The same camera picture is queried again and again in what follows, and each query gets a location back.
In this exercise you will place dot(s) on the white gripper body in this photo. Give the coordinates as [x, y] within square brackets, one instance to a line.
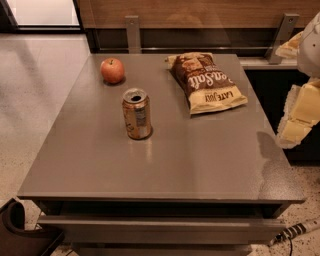
[310, 53]

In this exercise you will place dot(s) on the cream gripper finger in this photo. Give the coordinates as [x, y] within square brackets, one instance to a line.
[301, 114]
[290, 48]

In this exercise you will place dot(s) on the orange soda can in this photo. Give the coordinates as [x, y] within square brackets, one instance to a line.
[136, 111]

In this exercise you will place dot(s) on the brown chip bag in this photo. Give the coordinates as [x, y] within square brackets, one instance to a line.
[206, 86]

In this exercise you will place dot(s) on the red apple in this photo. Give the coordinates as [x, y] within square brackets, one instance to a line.
[112, 70]

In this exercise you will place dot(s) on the right metal bracket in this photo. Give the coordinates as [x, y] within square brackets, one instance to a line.
[282, 35]

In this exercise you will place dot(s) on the metal bracket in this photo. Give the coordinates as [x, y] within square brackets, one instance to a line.
[133, 34]
[282, 35]

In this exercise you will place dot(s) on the left metal bracket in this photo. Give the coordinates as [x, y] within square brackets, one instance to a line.
[133, 34]

